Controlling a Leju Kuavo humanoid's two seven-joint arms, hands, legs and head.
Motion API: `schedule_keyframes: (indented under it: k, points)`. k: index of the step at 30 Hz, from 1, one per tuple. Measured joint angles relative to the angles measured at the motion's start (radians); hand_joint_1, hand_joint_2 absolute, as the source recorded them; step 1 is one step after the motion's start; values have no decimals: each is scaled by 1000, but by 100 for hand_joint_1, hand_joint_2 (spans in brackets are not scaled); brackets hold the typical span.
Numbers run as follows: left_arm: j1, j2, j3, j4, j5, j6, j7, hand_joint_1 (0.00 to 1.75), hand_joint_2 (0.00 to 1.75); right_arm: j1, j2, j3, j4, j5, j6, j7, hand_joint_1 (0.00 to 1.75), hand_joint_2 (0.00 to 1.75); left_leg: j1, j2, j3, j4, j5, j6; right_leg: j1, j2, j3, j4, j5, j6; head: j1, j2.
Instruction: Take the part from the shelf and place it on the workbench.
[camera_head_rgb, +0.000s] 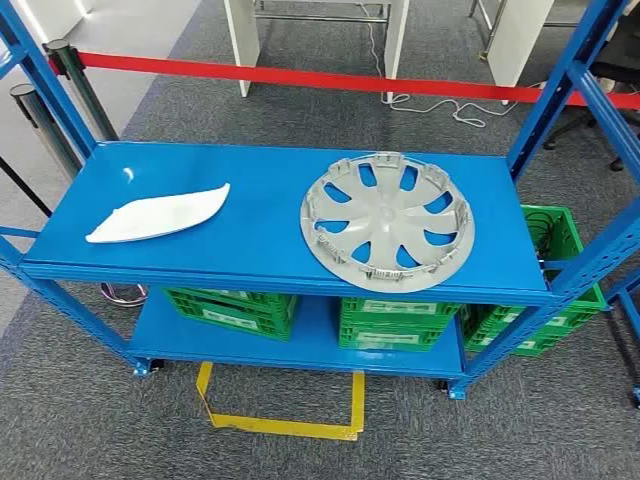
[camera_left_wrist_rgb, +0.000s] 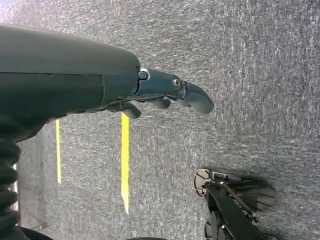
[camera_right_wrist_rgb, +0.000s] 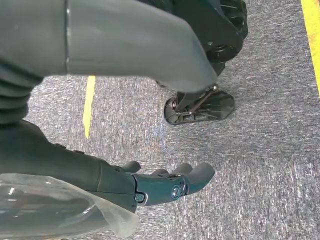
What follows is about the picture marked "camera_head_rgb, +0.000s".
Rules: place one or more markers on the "chrome stanchion post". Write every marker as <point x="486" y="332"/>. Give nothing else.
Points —
<point x="45" y="129"/>
<point x="84" y="93"/>

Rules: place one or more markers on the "black office chair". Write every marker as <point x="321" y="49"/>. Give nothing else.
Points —
<point x="612" y="69"/>

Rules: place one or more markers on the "white table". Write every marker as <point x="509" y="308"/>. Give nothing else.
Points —
<point x="242" y="40"/>
<point x="515" y="40"/>

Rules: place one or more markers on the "yellow floor tape outline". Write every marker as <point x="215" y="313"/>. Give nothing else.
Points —
<point x="280" y="426"/>

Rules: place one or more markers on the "white curved plastic part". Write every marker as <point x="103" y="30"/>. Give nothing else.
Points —
<point x="160" y="215"/>

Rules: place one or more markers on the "red barrier belt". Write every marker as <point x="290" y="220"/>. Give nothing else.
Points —
<point x="300" y="78"/>

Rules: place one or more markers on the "blue metal shelf rack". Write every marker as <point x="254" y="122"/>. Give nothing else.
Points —
<point x="260" y="218"/>

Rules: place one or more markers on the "grey plastic wheel hubcap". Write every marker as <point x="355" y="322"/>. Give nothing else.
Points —
<point x="387" y="218"/>

